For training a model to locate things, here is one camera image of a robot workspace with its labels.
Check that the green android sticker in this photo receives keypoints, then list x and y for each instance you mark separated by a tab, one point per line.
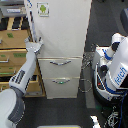
43	9

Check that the grey box on cabinet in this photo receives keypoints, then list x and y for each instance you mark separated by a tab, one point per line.
13	11

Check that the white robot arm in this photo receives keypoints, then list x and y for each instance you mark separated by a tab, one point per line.
12	106

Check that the white blue Fetch robot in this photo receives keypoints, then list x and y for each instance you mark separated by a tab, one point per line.
110	70

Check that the wooden drawer cabinet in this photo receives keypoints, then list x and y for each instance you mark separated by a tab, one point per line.
13	32

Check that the white lower freezer drawer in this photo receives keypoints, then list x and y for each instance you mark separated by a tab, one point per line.
61	88

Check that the white freezer drawer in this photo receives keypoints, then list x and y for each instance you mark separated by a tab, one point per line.
59	68
61	88

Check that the white upper freezer drawer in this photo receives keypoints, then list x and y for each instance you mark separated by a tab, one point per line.
59	68

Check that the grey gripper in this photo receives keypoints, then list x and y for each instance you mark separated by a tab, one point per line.
35	47

